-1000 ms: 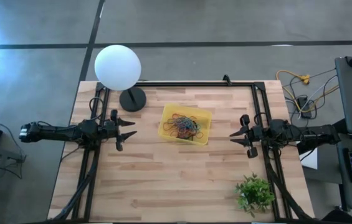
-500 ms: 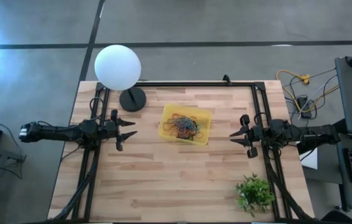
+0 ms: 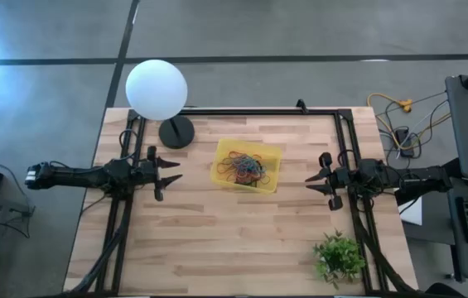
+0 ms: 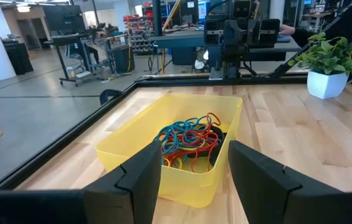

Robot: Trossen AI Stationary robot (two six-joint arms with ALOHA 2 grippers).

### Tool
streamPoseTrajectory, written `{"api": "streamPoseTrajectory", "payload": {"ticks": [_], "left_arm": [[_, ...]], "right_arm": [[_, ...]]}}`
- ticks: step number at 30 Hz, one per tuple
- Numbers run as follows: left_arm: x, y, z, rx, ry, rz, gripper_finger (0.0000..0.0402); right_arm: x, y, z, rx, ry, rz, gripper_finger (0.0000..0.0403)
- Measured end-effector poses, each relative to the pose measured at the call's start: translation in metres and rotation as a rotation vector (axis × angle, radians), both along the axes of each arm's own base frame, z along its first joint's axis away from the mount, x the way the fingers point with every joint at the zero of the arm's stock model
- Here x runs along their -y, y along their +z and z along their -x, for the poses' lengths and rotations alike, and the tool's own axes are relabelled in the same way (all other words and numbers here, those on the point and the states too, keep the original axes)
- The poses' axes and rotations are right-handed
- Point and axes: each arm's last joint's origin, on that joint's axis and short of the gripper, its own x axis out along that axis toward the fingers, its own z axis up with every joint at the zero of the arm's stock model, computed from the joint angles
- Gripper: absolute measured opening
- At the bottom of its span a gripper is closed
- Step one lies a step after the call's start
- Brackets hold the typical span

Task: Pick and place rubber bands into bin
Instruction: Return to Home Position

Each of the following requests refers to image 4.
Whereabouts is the black rolling table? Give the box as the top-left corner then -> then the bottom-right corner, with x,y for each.
50,32 -> 108,87

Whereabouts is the black wavy hair band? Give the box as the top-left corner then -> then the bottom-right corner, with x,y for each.
193,124 -> 226,167

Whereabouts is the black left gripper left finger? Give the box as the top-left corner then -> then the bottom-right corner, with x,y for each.
83,141 -> 163,224

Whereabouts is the long red rubber band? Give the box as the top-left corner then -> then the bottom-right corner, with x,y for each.
162,112 -> 223,174

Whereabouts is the black pole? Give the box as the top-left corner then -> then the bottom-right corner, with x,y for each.
152,0 -> 163,37

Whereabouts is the black television screen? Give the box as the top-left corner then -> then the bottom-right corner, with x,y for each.
42,4 -> 86,32

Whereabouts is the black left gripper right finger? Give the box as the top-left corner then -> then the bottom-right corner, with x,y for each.
228,139 -> 342,224

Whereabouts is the black cabinet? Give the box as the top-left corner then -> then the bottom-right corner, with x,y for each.
2,39 -> 35,76

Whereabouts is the parts shelf with red bins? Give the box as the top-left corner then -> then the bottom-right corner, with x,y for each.
123,14 -> 159,55

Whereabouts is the yellow pole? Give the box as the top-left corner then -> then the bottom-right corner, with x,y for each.
169,0 -> 183,30

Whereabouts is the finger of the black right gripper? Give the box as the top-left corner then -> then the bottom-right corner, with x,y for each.
246,19 -> 261,47
224,19 -> 247,47

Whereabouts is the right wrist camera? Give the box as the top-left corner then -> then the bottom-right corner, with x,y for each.
231,0 -> 253,19

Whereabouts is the green potted plant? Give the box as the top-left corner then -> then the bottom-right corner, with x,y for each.
287,32 -> 352,100

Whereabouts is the black table clamp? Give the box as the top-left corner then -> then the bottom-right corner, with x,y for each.
99,89 -> 123,106

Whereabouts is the dark grey desk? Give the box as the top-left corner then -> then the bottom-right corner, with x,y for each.
148,30 -> 302,62

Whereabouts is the yellow translucent plastic bin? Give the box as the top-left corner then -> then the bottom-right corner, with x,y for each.
95,93 -> 244,208

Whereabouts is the black crate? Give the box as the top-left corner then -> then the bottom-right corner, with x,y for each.
108,44 -> 136,75

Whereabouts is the yellow rubber band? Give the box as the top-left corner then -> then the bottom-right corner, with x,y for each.
162,146 -> 209,171

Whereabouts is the black aluminium table frame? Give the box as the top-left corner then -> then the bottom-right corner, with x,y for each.
0,0 -> 352,190

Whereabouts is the person's hand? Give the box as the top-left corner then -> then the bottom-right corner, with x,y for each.
278,24 -> 297,36

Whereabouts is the person's forearm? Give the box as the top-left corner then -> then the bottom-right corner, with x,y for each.
290,27 -> 318,48

